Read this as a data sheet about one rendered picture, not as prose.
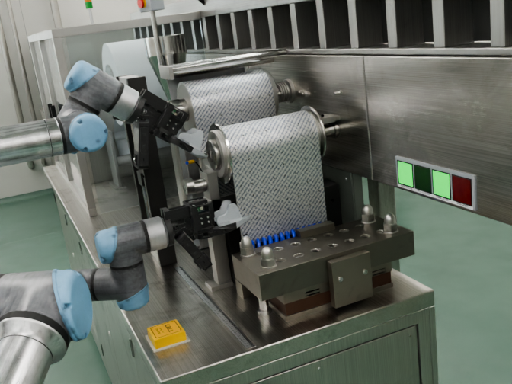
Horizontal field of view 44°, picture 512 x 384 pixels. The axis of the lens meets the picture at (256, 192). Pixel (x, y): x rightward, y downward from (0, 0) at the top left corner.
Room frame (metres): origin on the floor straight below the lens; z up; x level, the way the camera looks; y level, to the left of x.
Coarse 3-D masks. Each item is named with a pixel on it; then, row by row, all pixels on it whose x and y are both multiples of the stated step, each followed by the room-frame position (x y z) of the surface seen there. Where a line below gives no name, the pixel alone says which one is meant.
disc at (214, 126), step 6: (210, 126) 1.52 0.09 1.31; (216, 126) 1.48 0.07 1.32; (222, 132) 1.45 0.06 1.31; (222, 138) 1.45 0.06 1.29; (228, 144) 1.43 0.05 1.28; (228, 150) 1.43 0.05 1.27; (228, 156) 1.43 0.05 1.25; (228, 162) 1.44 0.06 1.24; (228, 168) 1.44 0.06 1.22; (228, 174) 1.45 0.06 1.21; (222, 180) 1.49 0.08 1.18; (228, 180) 1.45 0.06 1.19
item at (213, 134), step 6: (210, 132) 1.50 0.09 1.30; (216, 132) 1.48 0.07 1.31; (318, 132) 1.53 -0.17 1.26; (210, 138) 1.51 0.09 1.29; (216, 138) 1.46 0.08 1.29; (222, 144) 1.44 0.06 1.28; (222, 150) 1.44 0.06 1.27; (222, 156) 1.44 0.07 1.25; (222, 162) 1.45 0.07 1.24; (222, 168) 1.45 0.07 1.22; (222, 174) 1.46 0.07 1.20
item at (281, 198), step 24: (264, 168) 1.46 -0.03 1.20; (288, 168) 1.49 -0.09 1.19; (312, 168) 1.51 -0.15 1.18; (240, 192) 1.44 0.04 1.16; (264, 192) 1.46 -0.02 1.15; (288, 192) 1.48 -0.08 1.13; (312, 192) 1.51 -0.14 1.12; (264, 216) 1.46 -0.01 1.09; (288, 216) 1.48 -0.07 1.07; (312, 216) 1.51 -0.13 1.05
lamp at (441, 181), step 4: (436, 172) 1.23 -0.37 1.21; (440, 172) 1.22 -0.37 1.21; (436, 176) 1.23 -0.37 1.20; (440, 176) 1.22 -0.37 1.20; (444, 176) 1.21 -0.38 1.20; (448, 176) 1.20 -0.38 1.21; (436, 180) 1.23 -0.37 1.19; (440, 180) 1.22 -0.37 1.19; (444, 180) 1.21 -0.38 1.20; (448, 180) 1.20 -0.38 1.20; (436, 184) 1.23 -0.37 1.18; (440, 184) 1.22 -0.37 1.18; (444, 184) 1.21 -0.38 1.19; (448, 184) 1.20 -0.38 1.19; (436, 188) 1.23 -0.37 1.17; (440, 188) 1.22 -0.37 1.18; (444, 188) 1.21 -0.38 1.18; (448, 188) 1.20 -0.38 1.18; (436, 192) 1.23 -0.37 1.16; (440, 192) 1.22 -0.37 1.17; (444, 192) 1.21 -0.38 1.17; (448, 192) 1.20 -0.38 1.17; (444, 196) 1.21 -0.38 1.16; (448, 196) 1.20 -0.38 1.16
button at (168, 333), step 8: (176, 320) 1.29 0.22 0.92; (152, 328) 1.27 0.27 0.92; (160, 328) 1.26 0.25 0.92; (168, 328) 1.26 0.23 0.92; (176, 328) 1.25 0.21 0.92; (152, 336) 1.23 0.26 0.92; (160, 336) 1.23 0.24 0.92; (168, 336) 1.22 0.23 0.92; (176, 336) 1.23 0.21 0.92; (184, 336) 1.24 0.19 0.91; (160, 344) 1.22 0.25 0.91; (168, 344) 1.22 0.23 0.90
